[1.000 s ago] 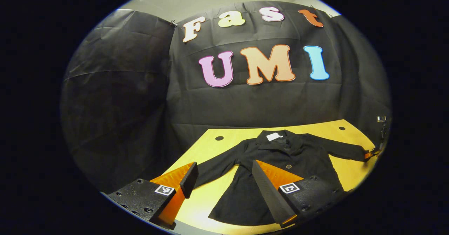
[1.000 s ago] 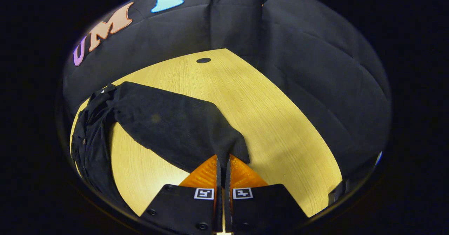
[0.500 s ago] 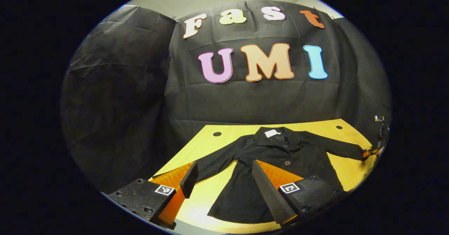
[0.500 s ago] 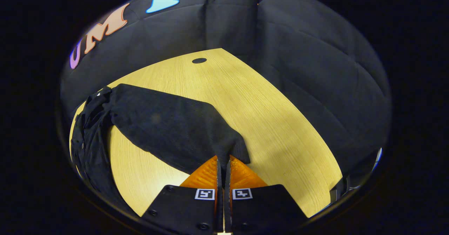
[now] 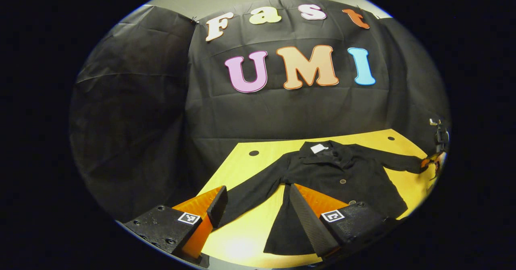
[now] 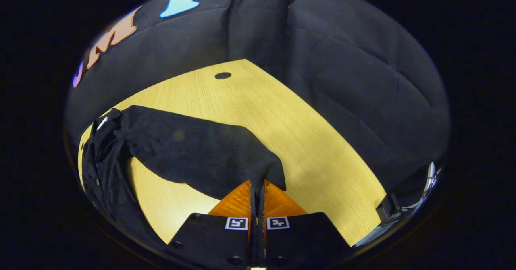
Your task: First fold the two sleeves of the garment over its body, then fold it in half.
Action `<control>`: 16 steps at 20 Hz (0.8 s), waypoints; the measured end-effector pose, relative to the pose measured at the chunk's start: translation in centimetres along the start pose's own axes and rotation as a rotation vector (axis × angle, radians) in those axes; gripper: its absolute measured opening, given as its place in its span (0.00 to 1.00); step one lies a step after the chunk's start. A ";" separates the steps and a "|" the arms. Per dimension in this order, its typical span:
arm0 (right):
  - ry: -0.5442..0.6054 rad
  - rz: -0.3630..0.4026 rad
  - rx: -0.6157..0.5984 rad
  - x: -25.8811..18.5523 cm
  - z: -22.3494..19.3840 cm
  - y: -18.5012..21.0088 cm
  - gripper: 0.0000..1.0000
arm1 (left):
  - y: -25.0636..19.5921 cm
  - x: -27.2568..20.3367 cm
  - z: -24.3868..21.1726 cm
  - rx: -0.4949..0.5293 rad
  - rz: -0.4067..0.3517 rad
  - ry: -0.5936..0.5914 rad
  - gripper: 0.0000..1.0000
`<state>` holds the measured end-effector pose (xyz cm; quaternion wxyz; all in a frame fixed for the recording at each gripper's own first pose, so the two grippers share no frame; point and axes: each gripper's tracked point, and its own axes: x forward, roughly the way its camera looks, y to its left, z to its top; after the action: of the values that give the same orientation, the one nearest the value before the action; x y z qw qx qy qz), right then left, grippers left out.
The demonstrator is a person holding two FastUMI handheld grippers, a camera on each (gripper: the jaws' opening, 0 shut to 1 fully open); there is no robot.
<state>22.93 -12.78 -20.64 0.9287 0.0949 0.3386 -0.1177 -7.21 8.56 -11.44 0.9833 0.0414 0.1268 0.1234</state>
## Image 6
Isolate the black table edge clamp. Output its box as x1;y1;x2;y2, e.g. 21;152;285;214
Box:
376;193;400;223

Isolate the black button shirt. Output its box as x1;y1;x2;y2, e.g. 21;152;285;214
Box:
81;105;287;246

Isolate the black backdrop cloth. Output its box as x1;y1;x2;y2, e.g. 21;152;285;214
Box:
64;0;450;198

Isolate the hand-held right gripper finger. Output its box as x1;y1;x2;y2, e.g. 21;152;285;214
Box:
166;180;258;268
258;179;351;268

